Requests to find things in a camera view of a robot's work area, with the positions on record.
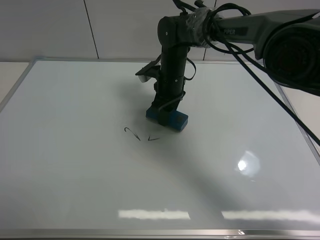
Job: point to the white framed whiteboard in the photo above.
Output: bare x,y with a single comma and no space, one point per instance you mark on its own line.
80,160

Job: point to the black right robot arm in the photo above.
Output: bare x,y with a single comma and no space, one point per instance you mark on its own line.
287,41

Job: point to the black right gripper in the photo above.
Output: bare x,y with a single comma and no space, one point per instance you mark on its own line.
165,117

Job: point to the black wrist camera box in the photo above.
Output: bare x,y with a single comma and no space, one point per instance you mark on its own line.
151,70

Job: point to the blue board eraser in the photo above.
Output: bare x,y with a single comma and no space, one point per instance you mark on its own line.
180,120

